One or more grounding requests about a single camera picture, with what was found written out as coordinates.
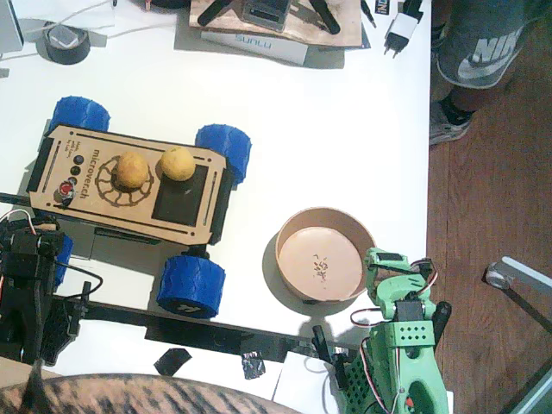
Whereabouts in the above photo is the wooden board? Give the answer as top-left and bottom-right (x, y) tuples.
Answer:
(188, 0), (362, 47)

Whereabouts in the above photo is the black tape piece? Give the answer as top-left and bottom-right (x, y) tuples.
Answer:
(154, 347), (192, 377)

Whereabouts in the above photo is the black tripod leg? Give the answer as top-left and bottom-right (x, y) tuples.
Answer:
(310, 0), (342, 35)
(197, 0), (236, 26)

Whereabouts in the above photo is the grey metal bar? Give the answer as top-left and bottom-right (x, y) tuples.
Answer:
(499, 366), (552, 414)

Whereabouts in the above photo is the clear plastic cube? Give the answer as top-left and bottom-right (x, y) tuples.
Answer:
(49, 26), (81, 49)

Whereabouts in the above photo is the black clamp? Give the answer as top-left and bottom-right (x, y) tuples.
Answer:
(312, 325), (350, 392)
(68, 280), (92, 338)

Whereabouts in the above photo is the tan paper bowl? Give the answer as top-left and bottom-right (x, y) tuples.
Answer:
(274, 206), (377, 304)

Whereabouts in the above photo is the black tape roll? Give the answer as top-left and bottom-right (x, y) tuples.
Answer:
(36, 25), (91, 66)

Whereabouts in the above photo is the long black metal rail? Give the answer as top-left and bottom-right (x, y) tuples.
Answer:
(51, 297), (359, 363)

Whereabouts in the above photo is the white paper sheet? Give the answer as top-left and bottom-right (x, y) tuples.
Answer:
(271, 351), (346, 414)

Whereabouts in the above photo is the yellow ball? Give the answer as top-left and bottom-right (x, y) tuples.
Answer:
(160, 146), (196, 181)
(115, 150), (150, 190)

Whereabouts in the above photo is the wooden-topped rover chassis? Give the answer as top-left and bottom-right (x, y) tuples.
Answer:
(26, 123), (234, 247)

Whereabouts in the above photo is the white cable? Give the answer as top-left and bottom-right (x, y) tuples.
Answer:
(16, 0), (179, 41)

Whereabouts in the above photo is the grey black electronic device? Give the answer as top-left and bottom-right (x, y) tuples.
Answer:
(241, 0), (291, 32)

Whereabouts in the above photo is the white black power adapter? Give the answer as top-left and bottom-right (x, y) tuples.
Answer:
(382, 11), (420, 60)

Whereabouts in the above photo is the person's head brown hair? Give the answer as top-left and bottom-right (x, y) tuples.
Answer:
(0, 373), (303, 414)

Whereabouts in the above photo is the person in grey Nike shorts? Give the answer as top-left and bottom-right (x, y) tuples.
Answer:
(429, 0), (552, 147)

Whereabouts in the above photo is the crumpled foil scrap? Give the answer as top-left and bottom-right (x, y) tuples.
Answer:
(240, 351), (267, 380)

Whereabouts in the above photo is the short black metal rail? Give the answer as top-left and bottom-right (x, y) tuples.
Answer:
(0, 191), (35, 207)

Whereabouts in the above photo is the grey white box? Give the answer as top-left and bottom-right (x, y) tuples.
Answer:
(0, 0), (25, 55)

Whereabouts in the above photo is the grey metal frame leg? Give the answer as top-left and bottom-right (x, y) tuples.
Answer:
(482, 254), (552, 337)

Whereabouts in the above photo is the black thin cable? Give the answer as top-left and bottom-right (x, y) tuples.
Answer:
(64, 261), (104, 299)

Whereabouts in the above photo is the black pen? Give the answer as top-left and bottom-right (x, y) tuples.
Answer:
(361, 0), (377, 29)

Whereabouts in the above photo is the white Sunlu box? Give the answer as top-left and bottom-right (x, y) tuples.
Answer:
(200, 28), (310, 66)

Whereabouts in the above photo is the black plug adapter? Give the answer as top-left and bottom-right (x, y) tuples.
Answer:
(403, 0), (426, 21)

